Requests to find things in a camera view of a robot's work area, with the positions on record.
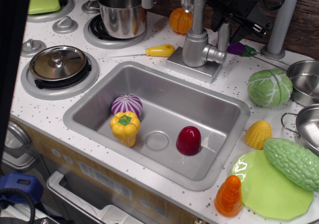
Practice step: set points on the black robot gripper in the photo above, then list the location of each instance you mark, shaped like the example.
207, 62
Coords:
247, 13

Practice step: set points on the silver faucet lever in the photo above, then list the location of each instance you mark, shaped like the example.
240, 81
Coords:
224, 35

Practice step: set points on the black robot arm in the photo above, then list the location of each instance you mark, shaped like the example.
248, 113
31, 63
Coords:
247, 14

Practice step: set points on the purple toy eggplant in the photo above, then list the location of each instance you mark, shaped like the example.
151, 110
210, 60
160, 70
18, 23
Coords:
240, 49

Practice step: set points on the silver toy faucet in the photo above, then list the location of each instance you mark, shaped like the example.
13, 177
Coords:
197, 58

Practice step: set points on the clear round knob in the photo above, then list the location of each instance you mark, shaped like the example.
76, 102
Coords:
187, 5

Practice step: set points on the orange toy pumpkin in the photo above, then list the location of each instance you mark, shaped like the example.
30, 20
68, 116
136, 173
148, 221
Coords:
180, 21

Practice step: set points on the grey right support pole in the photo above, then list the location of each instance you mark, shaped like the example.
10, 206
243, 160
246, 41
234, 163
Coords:
274, 48

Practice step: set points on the green toy cabbage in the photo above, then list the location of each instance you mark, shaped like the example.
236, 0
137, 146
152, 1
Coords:
269, 88

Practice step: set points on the silver toy sink basin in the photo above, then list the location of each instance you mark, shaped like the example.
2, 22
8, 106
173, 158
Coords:
169, 105

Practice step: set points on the tall steel pot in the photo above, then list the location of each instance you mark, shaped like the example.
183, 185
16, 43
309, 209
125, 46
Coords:
123, 19

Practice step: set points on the yellow toy corn piece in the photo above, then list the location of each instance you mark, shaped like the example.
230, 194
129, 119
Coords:
257, 134

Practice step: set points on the dark red toy beet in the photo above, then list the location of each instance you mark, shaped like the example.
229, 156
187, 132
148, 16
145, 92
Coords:
189, 141

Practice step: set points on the steel pot right edge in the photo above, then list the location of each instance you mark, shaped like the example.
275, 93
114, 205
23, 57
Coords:
307, 127

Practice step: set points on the purple striped toy onion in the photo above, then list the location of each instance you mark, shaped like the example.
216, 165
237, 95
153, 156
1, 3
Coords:
126, 103

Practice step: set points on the back right stove burner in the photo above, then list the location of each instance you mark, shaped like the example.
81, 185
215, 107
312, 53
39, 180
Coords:
94, 33

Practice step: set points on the stove burner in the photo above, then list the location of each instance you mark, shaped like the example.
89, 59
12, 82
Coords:
59, 90
66, 6
94, 33

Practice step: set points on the grey stove knob back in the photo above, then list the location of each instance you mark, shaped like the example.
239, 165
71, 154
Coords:
91, 7

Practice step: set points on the grey stove knob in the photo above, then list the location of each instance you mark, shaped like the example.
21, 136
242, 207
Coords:
91, 7
32, 47
65, 25

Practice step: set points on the yellow toy bell pepper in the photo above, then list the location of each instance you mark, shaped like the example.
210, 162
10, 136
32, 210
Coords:
125, 127

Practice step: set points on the green toy bitter gourd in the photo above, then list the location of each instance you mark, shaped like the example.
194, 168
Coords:
295, 162

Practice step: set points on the grey stove knob middle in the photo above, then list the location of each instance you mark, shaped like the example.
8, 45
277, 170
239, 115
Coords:
65, 25

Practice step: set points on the back left stove burner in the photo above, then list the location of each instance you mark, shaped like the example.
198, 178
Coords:
66, 6

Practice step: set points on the light green plastic plate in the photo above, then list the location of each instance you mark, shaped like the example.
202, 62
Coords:
267, 191

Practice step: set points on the steel pot lid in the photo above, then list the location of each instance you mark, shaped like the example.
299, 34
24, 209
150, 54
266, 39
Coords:
58, 63

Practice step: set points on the front left stove burner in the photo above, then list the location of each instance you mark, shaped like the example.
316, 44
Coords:
59, 90

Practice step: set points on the orange toy carrot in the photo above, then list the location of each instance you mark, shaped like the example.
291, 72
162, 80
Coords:
228, 200

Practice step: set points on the grey stove knob left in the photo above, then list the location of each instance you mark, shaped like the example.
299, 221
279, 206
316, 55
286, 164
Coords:
32, 47

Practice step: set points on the yellow handled toy knife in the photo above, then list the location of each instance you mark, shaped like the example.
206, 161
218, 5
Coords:
156, 51

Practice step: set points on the steel saucepan with handle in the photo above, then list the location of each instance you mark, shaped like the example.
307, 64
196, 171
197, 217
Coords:
303, 74

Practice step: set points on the grey oven door handle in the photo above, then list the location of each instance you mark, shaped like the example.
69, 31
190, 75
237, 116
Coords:
18, 154

